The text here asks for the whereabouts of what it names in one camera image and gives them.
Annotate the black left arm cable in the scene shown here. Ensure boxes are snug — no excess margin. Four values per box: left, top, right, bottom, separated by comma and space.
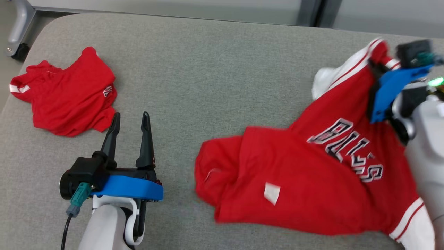
61, 214, 74, 250

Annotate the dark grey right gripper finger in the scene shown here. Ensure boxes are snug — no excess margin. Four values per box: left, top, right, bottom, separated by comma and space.
368, 58, 385, 82

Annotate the teal left camera connector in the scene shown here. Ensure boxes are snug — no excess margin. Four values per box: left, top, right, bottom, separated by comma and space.
66, 183, 92, 218

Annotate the black caster wheel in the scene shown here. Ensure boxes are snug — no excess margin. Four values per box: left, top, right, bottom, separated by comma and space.
11, 43, 31, 63

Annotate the grey metal partition post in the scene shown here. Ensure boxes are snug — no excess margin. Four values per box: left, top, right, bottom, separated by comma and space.
296, 0, 343, 28

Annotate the red shirt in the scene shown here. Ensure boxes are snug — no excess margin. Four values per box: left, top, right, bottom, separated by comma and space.
10, 47, 118, 137

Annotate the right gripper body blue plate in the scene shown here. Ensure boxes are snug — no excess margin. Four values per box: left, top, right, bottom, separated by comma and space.
368, 64, 434, 144

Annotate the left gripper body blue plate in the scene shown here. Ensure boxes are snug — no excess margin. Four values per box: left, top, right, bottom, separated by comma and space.
92, 169, 163, 202

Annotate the teal right camera connector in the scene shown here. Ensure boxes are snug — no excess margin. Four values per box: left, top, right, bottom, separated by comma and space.
418, 51, 444, 67

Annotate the red white Bulls jersey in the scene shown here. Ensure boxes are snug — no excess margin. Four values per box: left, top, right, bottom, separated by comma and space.
194, 37, 436, 250

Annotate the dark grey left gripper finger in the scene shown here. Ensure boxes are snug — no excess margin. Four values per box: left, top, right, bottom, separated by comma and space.
135, 111, 156, 169
101, 112, 121, 164

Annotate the grey metal stand leg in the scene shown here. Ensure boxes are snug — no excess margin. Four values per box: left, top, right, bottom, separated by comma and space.
5, 0, 37, 56

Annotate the teal camera connector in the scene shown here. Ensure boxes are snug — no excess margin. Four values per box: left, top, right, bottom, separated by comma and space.
418, 51, 444, 67
66, 183, 92, 218

